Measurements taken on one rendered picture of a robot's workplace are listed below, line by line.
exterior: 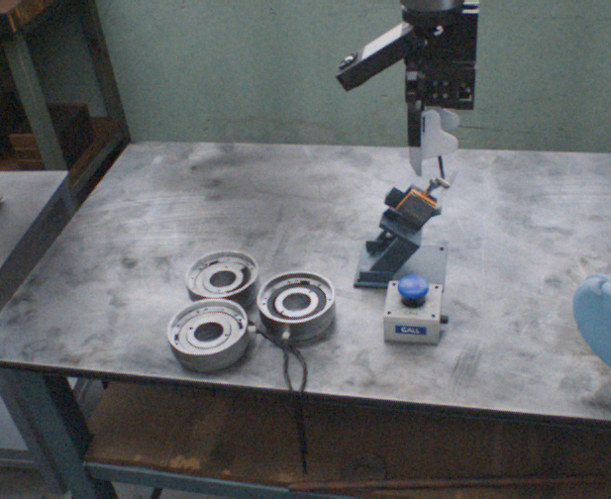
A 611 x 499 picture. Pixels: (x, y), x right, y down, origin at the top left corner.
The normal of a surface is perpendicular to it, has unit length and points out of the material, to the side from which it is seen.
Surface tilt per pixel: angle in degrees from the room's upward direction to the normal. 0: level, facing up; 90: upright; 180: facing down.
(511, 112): 90
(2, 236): 0
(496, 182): 0
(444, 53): 90
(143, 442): 0
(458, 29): 90
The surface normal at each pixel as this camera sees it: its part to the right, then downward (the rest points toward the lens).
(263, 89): -0.20, 0.61
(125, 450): -0.09, -0.78
